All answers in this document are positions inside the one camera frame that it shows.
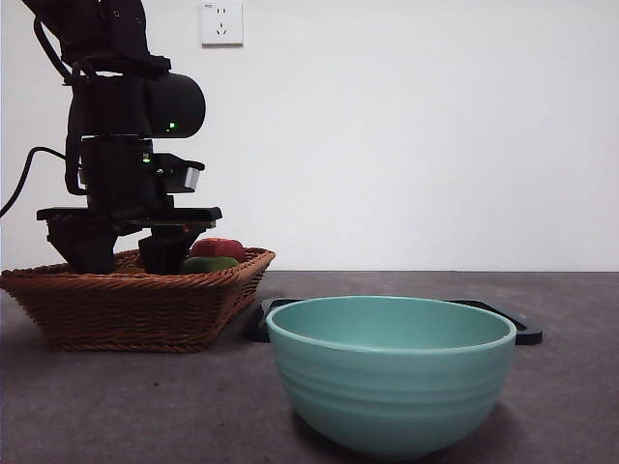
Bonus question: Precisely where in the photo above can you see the teal ribbed bowl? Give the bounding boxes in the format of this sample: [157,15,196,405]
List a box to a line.
[266,295,517,458]

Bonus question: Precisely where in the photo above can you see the green avocado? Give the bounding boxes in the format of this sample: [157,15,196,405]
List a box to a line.
[181,255,241,275]

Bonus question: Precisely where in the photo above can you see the red apple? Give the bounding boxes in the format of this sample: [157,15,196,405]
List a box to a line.
[191,238,246,263]

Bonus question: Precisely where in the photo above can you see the brown wicker basket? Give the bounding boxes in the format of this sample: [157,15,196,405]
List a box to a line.
[0,246,277,353]

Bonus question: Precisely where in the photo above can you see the black rectangular tray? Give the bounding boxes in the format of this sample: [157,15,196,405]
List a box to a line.
[246,298,544,347]

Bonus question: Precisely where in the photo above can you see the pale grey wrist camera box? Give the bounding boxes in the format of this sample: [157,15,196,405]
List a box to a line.
[163,154,205,193]

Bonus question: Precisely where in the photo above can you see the black cable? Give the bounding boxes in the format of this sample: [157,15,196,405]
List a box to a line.
[0,147,69,218]

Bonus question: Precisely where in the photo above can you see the white wall power socket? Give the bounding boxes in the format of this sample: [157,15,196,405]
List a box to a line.
[201,3,245,48]

